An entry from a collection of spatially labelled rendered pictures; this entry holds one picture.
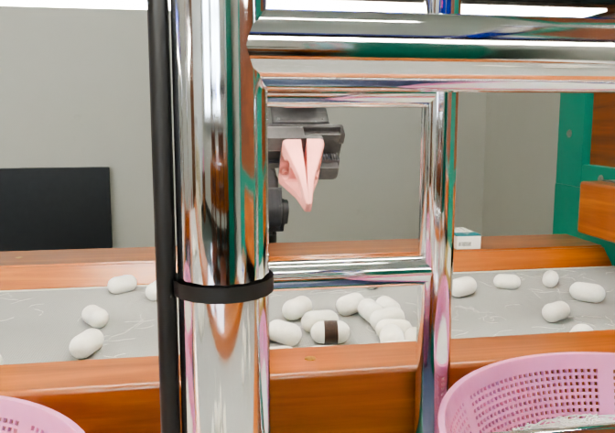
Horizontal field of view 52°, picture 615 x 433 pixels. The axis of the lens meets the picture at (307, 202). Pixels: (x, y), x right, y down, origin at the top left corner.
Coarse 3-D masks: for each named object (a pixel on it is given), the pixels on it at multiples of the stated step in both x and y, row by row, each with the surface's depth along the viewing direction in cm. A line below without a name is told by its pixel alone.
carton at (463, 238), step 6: (456, 228) 91; (462, 228) 91; (456, 234) 87; (462, 234) 86; (468, 234) 86; (474, 234) 86; (456, 240) 86; (462, 240) 86; (468, 240) 86; (474, 240) 87; (456, 246) 86; (462, 246) 86; (468, 246) 86; (474, 246) 87
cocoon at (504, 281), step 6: (498, 276) 75; (504, 276) 75; (510, 276) 75; (516, 276) 75; (498, 282) 75; (504, 282) 75; (510, 282) 75; (516, 282) 75; (504, 288) 76; (510, 288) 75
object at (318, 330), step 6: (318, 324) 57; (342, 324) 57; (312, 330) 57; (318, 330) 56; (324, 330) 56; (342, 330) 57; (348, 330) 57; (312, 336) 57; (318, 336) 56; (324, 336) 56; (342, 336) 57; (348, 336) 57; (318, 342) 57
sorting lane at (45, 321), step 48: (48, 288) 75; (96, 288) 76; (144, 288) 76; (336, 288) 76; (384, 288) 76; (480, 288) 76; (528, 288) 76; (0, 336) 59; (48, 336) 59; (144, 336) 59; (480, 336) 59
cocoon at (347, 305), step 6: (354, 294) 66; (360, 294) 66; (342, 300) 65; (348, 300) 65; (354, 300) 65; (360, 300) 66; (336, 306) 65; (342, 306) 64; (348, 306) 64; (354, 306) 65; (342, 312) 65; (348, 312) 64; (354, 312) 65
